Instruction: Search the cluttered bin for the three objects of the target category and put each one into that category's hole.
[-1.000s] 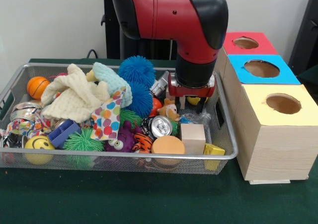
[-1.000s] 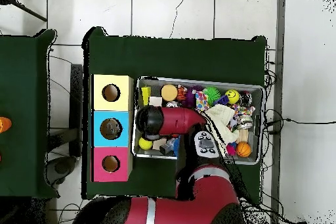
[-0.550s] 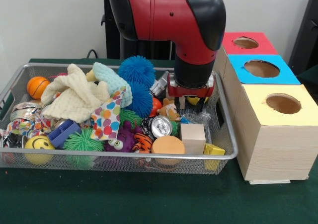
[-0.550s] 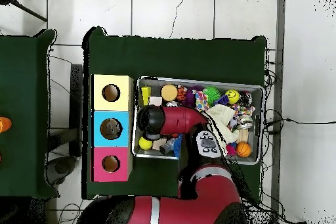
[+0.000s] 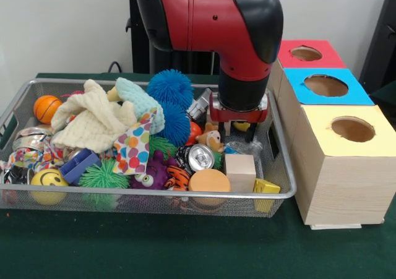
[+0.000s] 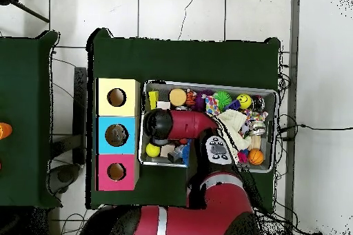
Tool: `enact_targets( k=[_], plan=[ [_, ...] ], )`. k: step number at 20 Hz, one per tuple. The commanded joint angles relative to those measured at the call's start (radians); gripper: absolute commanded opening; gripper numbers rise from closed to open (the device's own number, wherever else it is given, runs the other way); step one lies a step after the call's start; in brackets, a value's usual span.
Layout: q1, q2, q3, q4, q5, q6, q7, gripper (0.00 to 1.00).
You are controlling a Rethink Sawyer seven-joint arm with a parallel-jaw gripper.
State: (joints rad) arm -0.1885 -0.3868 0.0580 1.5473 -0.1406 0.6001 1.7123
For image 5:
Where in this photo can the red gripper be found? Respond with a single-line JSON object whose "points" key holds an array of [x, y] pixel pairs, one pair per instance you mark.
{"points": [[238, 114]]}

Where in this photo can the clear plastic packet blue label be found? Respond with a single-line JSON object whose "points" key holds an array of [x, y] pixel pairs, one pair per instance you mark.
{"points": [[244, 148]]}

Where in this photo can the brown plush toy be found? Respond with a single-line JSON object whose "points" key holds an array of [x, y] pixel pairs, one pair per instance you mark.
{"points": [[213, 140]]}

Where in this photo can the blue fuzzy toy with eyes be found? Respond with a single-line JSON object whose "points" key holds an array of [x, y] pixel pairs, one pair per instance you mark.
{"points": [[170, 88]]}

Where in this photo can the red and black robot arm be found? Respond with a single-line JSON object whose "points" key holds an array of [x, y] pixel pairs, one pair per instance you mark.
{"points": [[216, 25]]}

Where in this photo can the clear mesh bin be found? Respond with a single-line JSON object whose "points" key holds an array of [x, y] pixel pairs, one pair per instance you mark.
{"points": [[154, 202]]}

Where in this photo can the wooden box with three holes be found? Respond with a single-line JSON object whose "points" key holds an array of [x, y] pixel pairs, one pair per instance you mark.
{"points": [[340, 180]]}

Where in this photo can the plain yellow ball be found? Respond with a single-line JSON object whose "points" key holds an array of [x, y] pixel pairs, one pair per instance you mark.
{"points": [[241, 126]]}

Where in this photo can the mint green knitted cloth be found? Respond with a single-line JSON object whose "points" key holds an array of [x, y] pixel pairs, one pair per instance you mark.
{"points": [[147, 103]]}

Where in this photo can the purple spiky ball with eyes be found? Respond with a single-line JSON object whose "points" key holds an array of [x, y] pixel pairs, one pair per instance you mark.
{"points": [[148, 177]]}

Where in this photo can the polka dot cloth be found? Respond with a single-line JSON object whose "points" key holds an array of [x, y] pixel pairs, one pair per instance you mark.
{"points": [[131, 150]]}

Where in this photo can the green spiky ball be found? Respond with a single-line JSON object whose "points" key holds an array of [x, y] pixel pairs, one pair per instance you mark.
{"points": [[102, 177]]}

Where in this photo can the cream knitted cloth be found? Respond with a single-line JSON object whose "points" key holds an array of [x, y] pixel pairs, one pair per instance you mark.
{"points": [[86, 127]]}

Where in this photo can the black chair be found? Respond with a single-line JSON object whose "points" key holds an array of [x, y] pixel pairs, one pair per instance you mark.
{"points": [[383, 44]]}

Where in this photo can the small orange basketball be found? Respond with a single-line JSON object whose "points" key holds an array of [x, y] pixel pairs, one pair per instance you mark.
{"points": [[47, 109]]}

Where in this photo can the yellow smiley ball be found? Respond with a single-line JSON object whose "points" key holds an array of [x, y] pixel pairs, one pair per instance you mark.
{"points": [[48, 185]]}

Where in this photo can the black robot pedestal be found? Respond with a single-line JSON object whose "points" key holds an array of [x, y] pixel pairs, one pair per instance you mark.
{"points": [[141, 50]]}

